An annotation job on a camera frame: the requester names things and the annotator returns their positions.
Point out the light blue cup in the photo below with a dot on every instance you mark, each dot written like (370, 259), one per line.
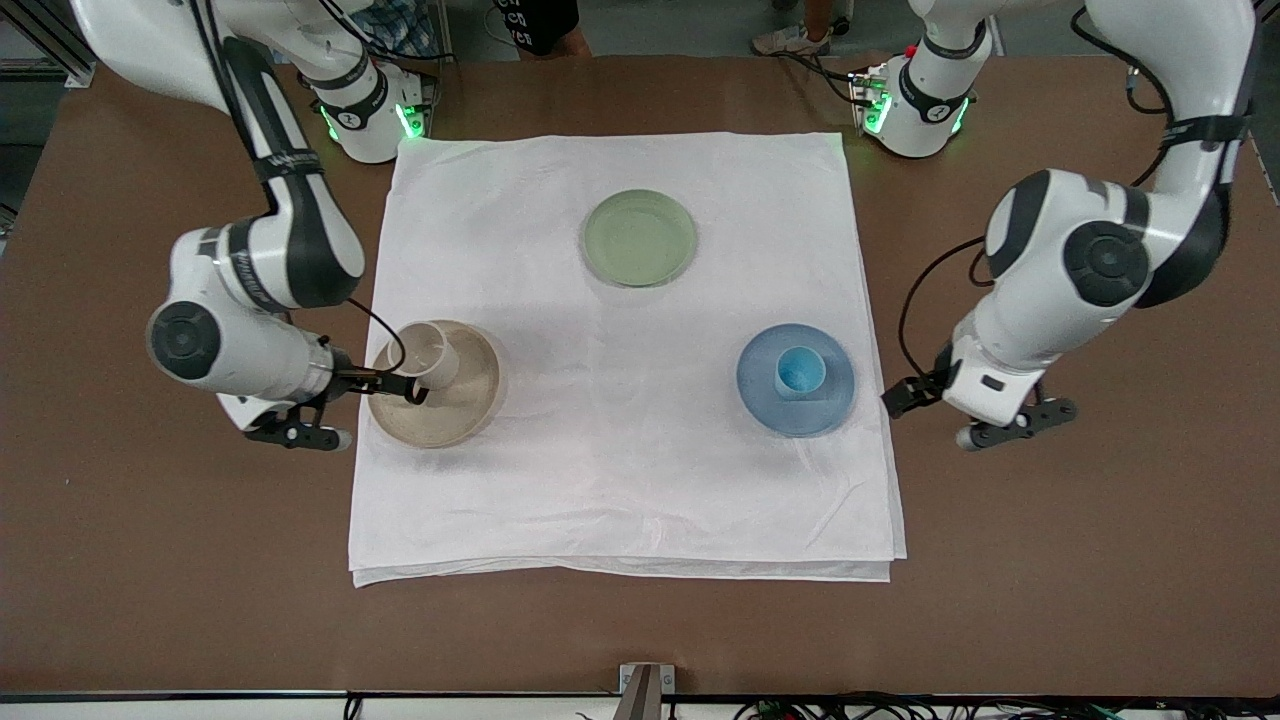
(800, 372)

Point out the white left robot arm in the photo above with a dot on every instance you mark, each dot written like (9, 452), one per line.
(1100, 260)

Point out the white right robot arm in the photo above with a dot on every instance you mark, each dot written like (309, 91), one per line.
(300, 250)

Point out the beige gray plate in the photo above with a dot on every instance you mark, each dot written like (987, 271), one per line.
(455, 415)

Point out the blue plate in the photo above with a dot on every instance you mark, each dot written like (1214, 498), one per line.
(796, 410)

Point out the green plate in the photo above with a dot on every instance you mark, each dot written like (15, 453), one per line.
(640, 238)

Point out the white tablecloth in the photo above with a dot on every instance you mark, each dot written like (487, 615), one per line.
(620, 470)

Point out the person in plaid trousers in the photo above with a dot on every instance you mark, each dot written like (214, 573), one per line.
(400, 25)

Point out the person's sneaker and leg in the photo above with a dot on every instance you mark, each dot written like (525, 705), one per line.
(795, 40)

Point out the person in black shirt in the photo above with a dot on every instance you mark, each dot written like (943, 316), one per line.
(540, 25)

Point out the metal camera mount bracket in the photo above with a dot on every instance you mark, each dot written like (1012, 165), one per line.
(646, 690)

